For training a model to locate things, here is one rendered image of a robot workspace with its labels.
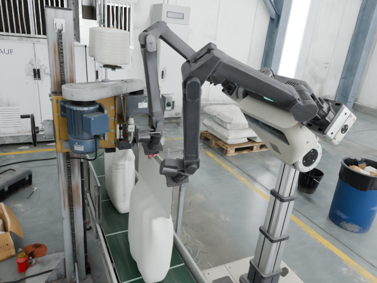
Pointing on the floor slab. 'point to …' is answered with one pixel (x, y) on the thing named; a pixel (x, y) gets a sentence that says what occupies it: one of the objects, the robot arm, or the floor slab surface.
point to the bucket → (309, 180)
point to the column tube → (55, 83)
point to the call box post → (179, 209)
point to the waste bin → (354, 196)
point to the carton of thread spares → (10, 223)
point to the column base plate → (47, 263)
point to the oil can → (22, 261)
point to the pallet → (229, 149)
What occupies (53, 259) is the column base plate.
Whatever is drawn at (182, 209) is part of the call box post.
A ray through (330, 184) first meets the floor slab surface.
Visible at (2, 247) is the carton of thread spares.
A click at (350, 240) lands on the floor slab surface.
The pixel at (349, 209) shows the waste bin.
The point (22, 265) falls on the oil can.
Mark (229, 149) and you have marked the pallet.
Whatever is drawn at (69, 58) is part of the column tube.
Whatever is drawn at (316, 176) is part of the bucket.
